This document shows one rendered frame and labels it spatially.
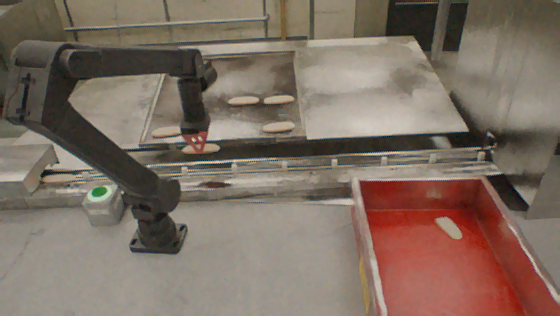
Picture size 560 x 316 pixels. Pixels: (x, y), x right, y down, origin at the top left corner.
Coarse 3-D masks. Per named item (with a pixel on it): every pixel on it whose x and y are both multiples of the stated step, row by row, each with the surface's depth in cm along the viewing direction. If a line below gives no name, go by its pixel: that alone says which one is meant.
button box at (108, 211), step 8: (88, 192) 98; (112, 192) 98; (120, 192) 102; (88, 200) 96; (104, 200) 96; (112, 200) 97; (120, 200) 102; (88, 208) 96; (96, 208) 96; (104, 208) 96; (112, 208) 97; (120, 208) 102; (88, 216) 97; (96, 216) 97; (104, 216) 98; (112, 216) 98; (120, 216) 101; (96, 224) 99; (104, 224) 99
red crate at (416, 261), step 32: (384, 224) 95; (416, 224) 95; (384, 256) 87; (416, 256) 87; (448, 256) 86; (480, 256) 86; (384, 288) 80; (416, 288) 80; (448, 288) 80; (480, 288) 79; (512, 288) 79
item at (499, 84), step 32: (480, 0) 110; (512, 0) 95; (544, 0) 84; (480, 32) 111; (512, 32) 96; (544, 32) 85; (480, 64) 112; (512, 64) 97; (544, 64) 85; (480, 96) 113; (512, 96) 98; (544, 96) 86; (480, 128) 114; (512, 128) 98; (544, 128) 86; (512, 160) 99; (544, 160) 87; (544, 192) 90
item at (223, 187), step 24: (384, 168) 108; (408, 168) 107; (432, 168) 107; (456, 168) 107; (480, 168) 106; (48, 192) 105; (72, 192) 104; (192, 192) 104; (216, 192) 104; (240, 192) 104; (264, 192) 105; (288, 192) 105; (312, 192) 105; (336, 192) 105
